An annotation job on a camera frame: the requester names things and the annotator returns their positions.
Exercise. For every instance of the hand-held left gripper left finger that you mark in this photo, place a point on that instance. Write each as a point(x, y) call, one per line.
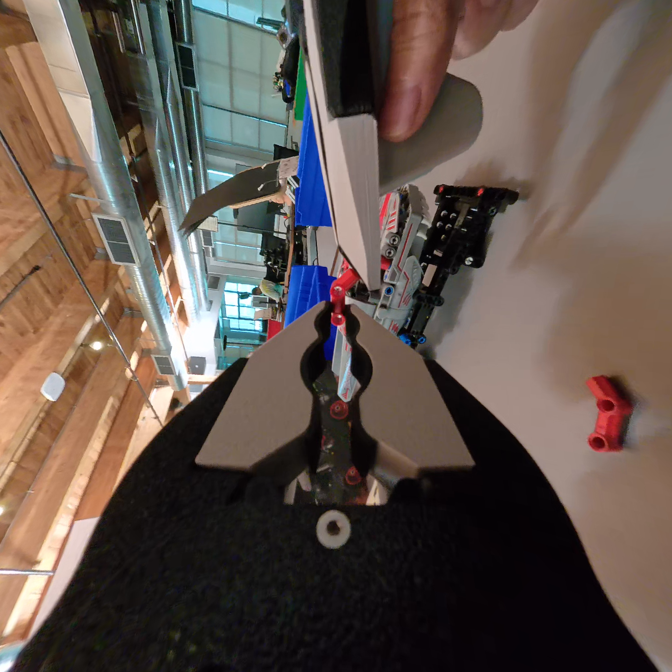
point(252, 414)

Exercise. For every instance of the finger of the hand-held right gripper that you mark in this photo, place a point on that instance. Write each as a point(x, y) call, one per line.
point(354, 199)
point(314, 42)

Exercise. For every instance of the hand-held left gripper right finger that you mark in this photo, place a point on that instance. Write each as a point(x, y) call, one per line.
point(414, 414)

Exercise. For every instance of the red grey toy brick truck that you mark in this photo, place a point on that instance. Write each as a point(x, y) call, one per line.
point(409, 273)

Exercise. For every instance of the grey desk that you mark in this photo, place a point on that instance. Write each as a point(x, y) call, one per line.
point(551, 288)

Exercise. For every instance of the person's right hand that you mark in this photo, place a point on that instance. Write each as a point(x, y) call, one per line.
point(414, 63)

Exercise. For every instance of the green board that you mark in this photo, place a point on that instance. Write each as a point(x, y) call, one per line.
point(300, 84)

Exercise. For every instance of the stack of blue bins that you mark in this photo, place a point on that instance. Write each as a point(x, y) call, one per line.
point(312, 173)

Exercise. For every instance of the grey vent grille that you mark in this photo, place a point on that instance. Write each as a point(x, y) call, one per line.
point(115, 239)
point(162, 365)
point(187, 65)

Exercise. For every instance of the blue storage bin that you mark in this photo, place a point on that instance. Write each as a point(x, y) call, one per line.
point(304, 294)

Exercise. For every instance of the dark cardboard flap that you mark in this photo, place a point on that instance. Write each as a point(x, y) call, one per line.
point(231, 194)

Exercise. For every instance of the small red brick connector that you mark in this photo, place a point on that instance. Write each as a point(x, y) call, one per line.
point(608, 414)

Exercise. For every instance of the white ceiling device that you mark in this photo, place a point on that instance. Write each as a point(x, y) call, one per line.
point(52, 387)

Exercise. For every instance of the black wall speaker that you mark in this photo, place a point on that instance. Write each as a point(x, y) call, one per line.
point(196, 366)

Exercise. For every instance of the slim silver ventilation duct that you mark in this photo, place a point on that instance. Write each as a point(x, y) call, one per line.
point(173, 157)

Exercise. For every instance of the large silver ventilation duct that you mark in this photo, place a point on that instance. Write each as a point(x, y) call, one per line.
point(120, 173)

